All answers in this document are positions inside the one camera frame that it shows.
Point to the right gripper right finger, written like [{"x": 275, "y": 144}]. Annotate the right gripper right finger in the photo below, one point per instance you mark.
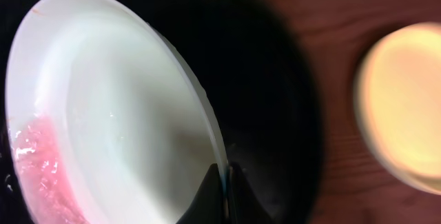
[{"x": 243, "y": 206}]

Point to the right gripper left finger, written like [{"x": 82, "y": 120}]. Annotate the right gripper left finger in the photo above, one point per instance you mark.
[{"x": 207, "y": 206}]

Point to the light blue plate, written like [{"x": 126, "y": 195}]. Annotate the light blue plate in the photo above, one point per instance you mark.
[{"x": 106, "y": 121}]

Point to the yellow plate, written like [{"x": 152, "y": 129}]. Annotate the yellow plate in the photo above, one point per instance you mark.
[{"x": 396, "y": 101}]

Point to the black round tray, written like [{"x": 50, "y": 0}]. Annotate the black round tray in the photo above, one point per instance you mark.
[{"x": 259, "y": 86}]

